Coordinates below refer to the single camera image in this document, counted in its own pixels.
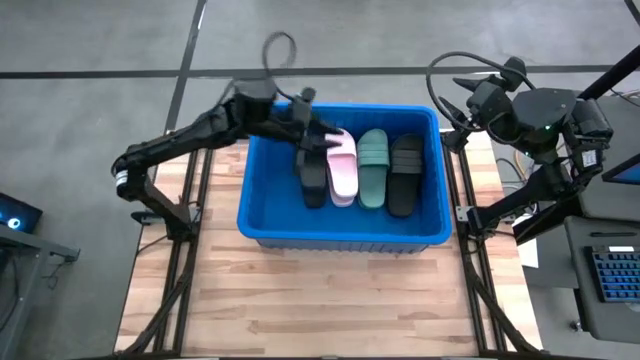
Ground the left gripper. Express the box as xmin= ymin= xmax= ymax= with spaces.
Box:
xmin=271 ymin=93 xmax=347 ymax=154

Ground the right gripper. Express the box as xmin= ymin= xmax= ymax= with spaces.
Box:
xmin=437 ymin=74 xmax=520 ymax=145

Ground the blue plastic bin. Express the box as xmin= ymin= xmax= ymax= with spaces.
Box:
xmin=236 ymin=102 xmax=454 ymax=254

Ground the black stand base bar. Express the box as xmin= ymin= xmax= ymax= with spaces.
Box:
xmin=512 ymin=199 xmax=584 ymax=246

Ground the black stand pole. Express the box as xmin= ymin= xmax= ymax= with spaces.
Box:
xmin=573 ymin=43 xmax=640 ymax=109

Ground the white paper sheet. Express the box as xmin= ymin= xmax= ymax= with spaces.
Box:
xmin=517 ymin=238 xmax=540 ymax=270

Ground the monitor with blue screen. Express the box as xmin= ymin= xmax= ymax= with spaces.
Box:
xmin=601 ymin=153 xmax=640 ymax=187

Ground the grey desk shelf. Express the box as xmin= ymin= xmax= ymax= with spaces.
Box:
xmin=553 ymin=89 xmax=640 ymax=222

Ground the grey keyboard tray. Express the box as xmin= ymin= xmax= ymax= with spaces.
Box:
xmin=563 ymin=215 xmax=640 ymax=346

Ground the backlit keyboard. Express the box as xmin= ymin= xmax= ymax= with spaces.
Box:
xmin=583 ymin=244 xmax=640 ymax=304

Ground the grey metal stand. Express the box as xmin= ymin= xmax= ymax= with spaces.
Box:
xmin=0 ymin=224 xmax=81 ymax=360

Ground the computer with blue light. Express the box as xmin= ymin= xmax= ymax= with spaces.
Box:
xmin=0 ymin=192 xmax=44 ymax=234

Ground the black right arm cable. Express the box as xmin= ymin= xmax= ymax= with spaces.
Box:
xmin=425 ymin=51 xmax=526 ymax=134

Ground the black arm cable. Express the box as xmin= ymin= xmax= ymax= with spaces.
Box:
xmin=261 ymin=30 xmax=299 ymax=97
xmin=425 ymin=51 xmax=526 ymax=134

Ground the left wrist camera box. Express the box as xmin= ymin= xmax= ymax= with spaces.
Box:
xmin=297 ymin=86 xmax=318 ymax=109

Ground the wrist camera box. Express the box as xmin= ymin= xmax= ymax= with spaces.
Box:
xmin=501 ymin=55 xmax=527 ymax=77
xmin=297 ymin=86 xmax=318 ymax=109

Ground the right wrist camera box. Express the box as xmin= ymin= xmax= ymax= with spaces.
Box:
xmin=501 ymin=55 xmax=527 ymax=77

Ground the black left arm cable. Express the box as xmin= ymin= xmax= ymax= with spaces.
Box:
xmin=261 ymin=30 xmax=299 ymax=97

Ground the black aluminium table frame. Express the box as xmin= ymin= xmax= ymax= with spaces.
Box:
xmin=113 ymin=119 xmax=544 ymax=360

